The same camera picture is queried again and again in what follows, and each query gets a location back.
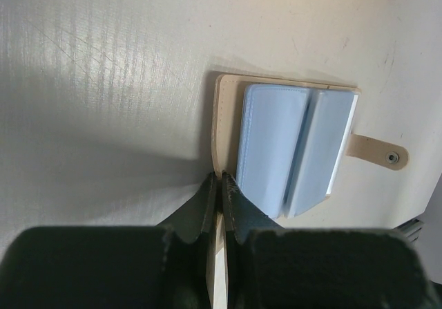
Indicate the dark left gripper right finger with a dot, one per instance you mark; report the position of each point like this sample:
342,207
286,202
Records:
269,266

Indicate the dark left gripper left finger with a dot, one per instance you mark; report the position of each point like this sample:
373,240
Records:
168,265

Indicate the beige card holder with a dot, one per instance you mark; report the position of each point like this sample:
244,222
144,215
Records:
282,141

